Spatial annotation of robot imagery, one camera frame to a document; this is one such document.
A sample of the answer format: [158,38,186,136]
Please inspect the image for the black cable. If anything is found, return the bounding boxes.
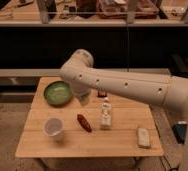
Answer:
[160,154,181,171]

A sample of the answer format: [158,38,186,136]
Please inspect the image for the blue control box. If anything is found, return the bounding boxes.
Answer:
[172,123,187,144]

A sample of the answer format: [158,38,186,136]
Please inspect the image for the white squeeze bottle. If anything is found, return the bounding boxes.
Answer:
[100,97,112,130]

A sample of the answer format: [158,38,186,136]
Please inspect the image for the long workbench shelf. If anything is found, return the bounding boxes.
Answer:
[0,0,188,27]

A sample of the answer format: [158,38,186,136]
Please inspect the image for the brown chocolate bar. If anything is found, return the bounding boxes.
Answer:
[97,90,107,98]

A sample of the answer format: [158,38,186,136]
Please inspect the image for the translucent plastic cup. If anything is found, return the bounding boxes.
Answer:
[43,118,64,141]

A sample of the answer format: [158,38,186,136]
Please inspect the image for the red chili pepper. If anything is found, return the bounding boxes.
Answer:
[77,114,92,133]

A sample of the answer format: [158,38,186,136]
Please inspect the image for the wooden table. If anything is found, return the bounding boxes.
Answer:
[15,77,163,158]

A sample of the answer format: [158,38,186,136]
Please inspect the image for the green bowl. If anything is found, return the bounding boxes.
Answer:
[43,81,73,106]

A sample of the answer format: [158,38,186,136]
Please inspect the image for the white sponge block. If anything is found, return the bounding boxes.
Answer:
[137,127,151,148]

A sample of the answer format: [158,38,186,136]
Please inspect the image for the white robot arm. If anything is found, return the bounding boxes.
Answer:
[59,49,188,171]

